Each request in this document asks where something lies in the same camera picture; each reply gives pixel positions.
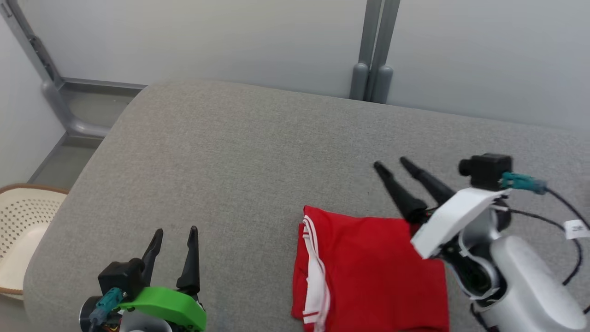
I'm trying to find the camera cable teal plug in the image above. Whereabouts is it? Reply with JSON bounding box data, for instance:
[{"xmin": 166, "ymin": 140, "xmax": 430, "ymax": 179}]
[
  {"xmin": 88, "ymin": 287, "xmax": 125, "ymax": 332},
  {"xmin": 501, "ymin": 172, "xmax": 590, "ymax": 230}
]

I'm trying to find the right camera cable teal plug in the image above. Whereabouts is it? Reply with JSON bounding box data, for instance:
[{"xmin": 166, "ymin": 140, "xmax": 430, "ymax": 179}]
[{"xmin": 501, "ymin": 172, "xmax": 590, "ymax": 230}]

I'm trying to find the grey curved metal pipe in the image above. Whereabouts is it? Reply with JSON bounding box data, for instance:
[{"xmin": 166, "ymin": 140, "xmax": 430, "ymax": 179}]
[{"xmin": 0, "ymin": 0, "xmax": 111, "ymax": 139}]

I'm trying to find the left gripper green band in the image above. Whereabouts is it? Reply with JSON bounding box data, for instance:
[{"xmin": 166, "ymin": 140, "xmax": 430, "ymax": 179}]
[{"xmin": 118, "ymin": 225, "xmax": 207, "ymax": 332}]

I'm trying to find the black cable with white tag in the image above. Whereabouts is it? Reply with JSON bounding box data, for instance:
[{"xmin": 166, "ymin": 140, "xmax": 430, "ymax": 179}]
[{"xmin": 507, "ymin": 207, "xmax": 590, "ymax": 286}]

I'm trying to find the cream plastic laundry basket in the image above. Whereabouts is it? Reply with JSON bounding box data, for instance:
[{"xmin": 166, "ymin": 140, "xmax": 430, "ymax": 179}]
[{"xmin": 0, "ymin": 184, "xmax": 70, "ymax": 300}]

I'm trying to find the left camera cable teal plug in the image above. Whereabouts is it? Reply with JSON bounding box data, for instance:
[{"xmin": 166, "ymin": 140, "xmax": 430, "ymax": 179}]
[{"xmin": 88, "ymin": 287, "xmax": 125, "ymax": 332}]

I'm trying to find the grey partition post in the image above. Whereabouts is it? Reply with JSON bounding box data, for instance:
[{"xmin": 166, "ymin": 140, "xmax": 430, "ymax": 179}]
[
  {"xmin": 369, "ymin": 0, "xmax": 401, "ymax": 104},
  {"xmin": 349, "ymin": 0, "xmax": 383, "ymax": 101}
]

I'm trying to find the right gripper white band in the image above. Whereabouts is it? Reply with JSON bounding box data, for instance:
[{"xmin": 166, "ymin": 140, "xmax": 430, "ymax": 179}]
[{"xmin": 373, "ymin": 157, "xmax": 507, "ymax": 260}]

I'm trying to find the red basketball jersey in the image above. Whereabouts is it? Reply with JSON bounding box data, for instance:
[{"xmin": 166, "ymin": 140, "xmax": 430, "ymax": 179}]
[{"xmin": 291, "ymin": 206, "xmax": 450, "ymax": 332}]

